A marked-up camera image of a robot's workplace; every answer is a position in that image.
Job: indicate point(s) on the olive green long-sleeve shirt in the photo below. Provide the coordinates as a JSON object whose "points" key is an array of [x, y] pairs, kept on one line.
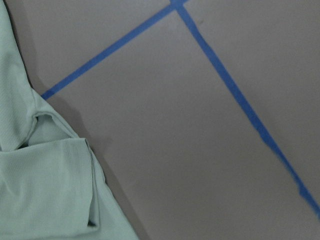
{"points": [[52, 186]]}

